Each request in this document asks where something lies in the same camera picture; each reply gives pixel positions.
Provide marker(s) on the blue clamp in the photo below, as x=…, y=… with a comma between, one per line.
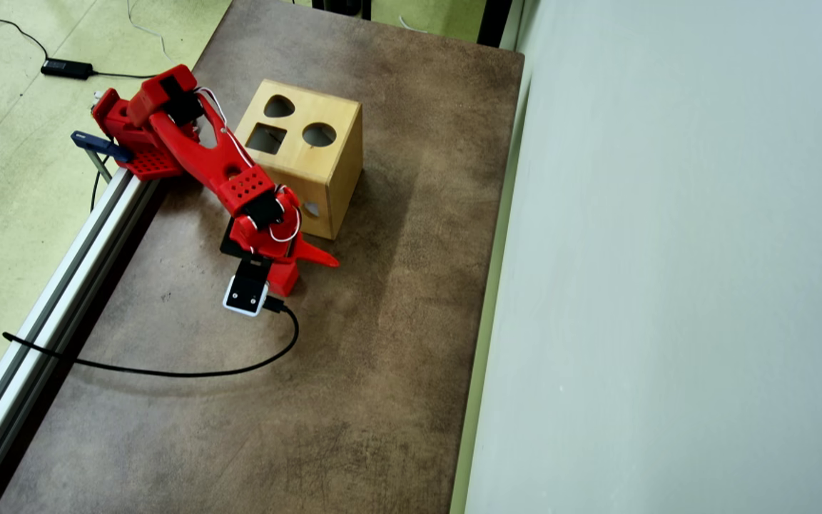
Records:
x=100, y=145

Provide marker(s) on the wooden shape sorter box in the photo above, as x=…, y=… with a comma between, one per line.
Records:
x=311, y=168

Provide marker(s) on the black vertical post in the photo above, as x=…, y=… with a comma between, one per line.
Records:
x=494, y=21

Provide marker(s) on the red robot arm base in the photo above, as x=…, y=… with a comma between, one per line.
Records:
x=147, y=164

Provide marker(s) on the red cube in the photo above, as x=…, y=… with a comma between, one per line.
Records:
x=284, y=280

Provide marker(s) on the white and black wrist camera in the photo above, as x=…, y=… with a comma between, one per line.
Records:
x=245, y=293

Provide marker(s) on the red robot arm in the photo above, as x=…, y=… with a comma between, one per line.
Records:
x=197, y=153

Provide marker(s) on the black power adapter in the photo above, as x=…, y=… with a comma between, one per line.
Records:
x=65, y=68

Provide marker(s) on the aluminium profile rail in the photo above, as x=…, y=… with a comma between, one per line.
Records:
x=18, y=357

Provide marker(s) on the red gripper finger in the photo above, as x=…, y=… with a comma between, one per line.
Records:
x=311, y=253

